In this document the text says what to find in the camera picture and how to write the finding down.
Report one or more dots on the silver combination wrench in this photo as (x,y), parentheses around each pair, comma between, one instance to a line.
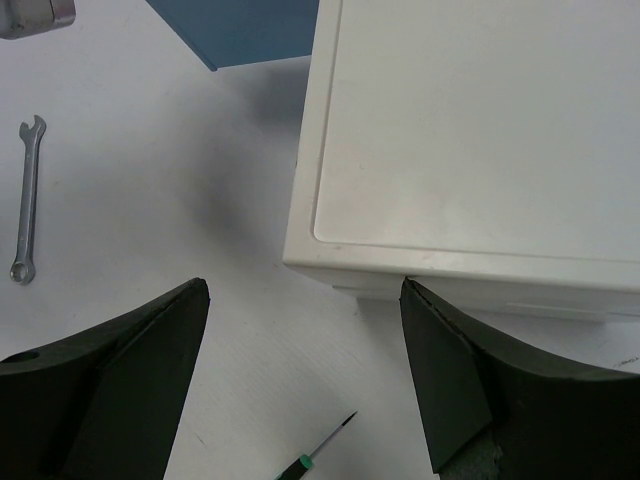
(22,270)

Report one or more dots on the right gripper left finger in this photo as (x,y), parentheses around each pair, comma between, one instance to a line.
(104,403)

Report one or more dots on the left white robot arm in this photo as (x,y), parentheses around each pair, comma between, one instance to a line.
(24,18)

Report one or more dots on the dark blue drawer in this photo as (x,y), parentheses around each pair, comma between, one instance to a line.
(227,33)

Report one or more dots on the small green screwdriver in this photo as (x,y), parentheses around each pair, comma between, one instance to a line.
(306,462)

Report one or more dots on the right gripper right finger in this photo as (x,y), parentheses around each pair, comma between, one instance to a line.
(494,407)

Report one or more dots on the white drawer cabinet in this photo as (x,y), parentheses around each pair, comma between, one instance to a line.
(488,150)

